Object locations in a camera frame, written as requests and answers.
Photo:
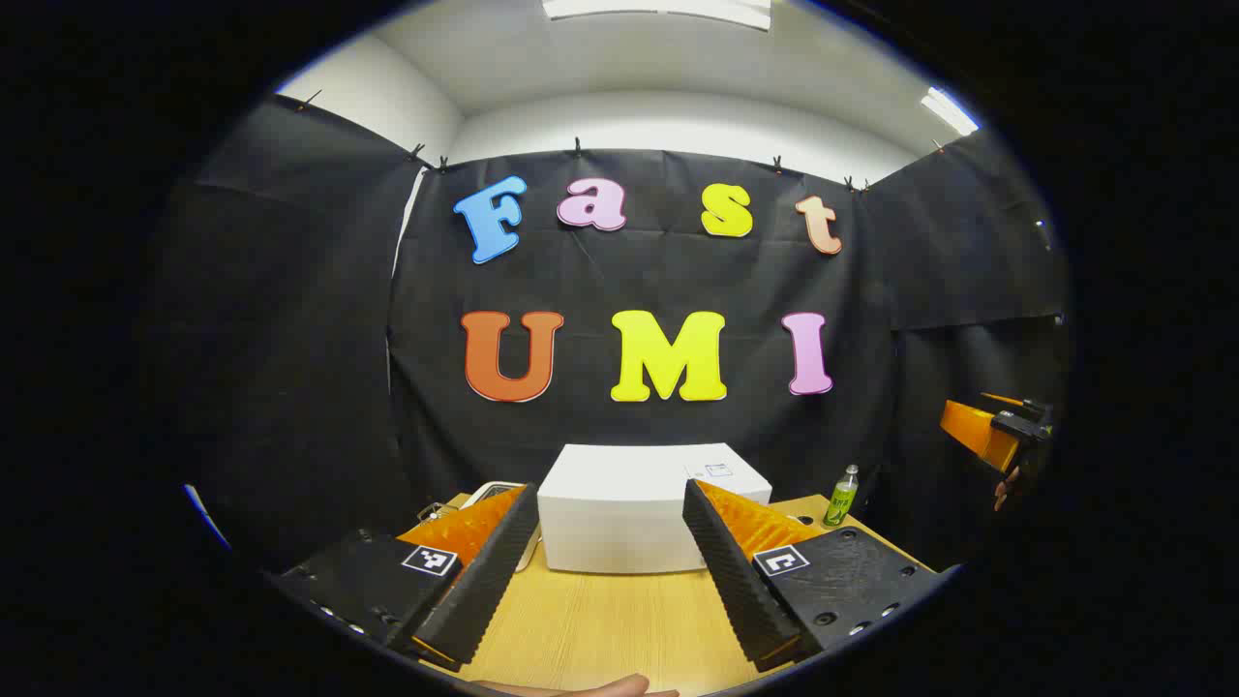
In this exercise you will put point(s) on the green label drink bottle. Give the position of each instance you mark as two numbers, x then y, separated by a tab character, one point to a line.
841	499

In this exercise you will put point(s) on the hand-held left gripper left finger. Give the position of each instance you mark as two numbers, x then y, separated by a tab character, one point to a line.
484	581

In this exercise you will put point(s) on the small ceiling light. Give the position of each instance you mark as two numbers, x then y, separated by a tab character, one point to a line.
949	111

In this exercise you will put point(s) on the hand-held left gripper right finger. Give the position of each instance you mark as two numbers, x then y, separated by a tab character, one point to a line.
740	590

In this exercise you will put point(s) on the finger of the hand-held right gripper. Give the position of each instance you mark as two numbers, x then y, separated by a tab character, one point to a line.
982	434

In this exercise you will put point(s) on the long ceiling light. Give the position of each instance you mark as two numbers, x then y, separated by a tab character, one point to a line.
658	10

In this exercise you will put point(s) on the small white tabletop device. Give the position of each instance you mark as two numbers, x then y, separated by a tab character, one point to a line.
496	492

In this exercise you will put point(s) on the white microwave oven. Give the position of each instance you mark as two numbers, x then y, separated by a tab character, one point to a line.
619	513

